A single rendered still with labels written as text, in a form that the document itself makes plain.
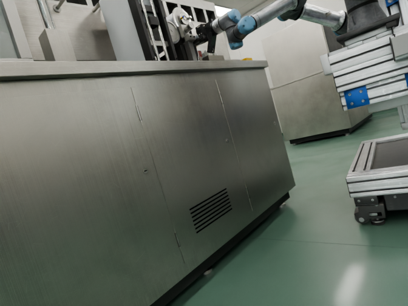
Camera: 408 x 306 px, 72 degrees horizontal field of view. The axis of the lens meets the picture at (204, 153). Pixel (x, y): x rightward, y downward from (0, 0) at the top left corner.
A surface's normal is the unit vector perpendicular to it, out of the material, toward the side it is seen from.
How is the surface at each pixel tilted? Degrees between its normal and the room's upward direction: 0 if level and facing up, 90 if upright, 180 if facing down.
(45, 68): 90
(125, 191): 90
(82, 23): 90
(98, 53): 90
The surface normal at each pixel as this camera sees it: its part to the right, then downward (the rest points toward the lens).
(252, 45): -0.64, 0.25
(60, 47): 0.72, -0.15
